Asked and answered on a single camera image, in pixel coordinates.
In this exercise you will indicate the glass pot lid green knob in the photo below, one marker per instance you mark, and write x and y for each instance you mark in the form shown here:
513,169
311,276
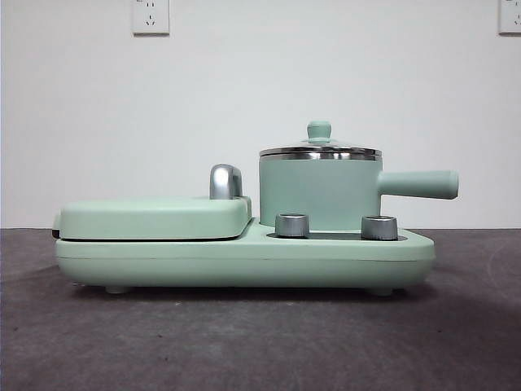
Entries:
320,130

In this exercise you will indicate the mint green hinged griddle lid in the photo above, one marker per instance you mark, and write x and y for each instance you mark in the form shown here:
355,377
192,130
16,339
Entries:
142,218

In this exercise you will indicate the silver control knob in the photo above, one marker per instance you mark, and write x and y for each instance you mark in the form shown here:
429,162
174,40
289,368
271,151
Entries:
291,226
378,228

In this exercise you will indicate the mint green breakfast maker base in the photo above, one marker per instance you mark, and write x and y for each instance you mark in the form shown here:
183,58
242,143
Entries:
244,256

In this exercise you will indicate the white wall socket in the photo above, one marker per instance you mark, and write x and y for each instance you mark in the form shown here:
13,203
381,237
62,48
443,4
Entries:
150,18
510,16

